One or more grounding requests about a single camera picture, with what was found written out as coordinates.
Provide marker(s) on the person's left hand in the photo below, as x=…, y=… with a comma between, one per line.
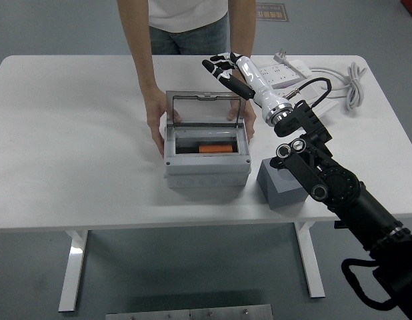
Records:
x=251, y=116

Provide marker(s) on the person's right hand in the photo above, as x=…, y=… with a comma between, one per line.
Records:
x=156, y=120

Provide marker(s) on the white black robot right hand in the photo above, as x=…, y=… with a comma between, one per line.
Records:
x=256, y=80

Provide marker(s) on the orange cylindrical battery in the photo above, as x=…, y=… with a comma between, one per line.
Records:
x=216, y=149

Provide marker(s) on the transparent hinged box lid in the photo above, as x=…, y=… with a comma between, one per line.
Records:
x=206, y=96

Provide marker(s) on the grey plastic electrical box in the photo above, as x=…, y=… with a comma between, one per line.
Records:
x=206, y=170

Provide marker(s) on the person's right forearm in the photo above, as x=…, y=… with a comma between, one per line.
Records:
x=141, y=50

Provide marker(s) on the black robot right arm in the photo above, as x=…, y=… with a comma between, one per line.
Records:
x=342, y=190

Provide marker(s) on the person's left forearm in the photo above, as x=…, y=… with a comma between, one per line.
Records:
x=242, y=30

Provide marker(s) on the large white power strip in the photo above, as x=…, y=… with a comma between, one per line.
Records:
x=282, y=75

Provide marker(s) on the white power plug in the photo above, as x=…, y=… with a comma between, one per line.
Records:
x=281, y=56

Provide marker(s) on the brown floor sign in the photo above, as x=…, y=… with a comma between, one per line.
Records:
x=274, y=13

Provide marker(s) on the grey block with round hole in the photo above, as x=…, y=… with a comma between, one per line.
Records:
x=282, y=196

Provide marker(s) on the person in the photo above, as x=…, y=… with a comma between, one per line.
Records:
x=189, y=20

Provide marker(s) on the white table leg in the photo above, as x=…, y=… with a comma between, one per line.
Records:
x=72, y=266
x=309, y=260

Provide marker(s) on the grey metal plate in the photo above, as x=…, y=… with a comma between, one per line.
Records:
x=189, y=313

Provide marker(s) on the black slotted bracket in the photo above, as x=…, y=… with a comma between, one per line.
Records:
x=338, y=225

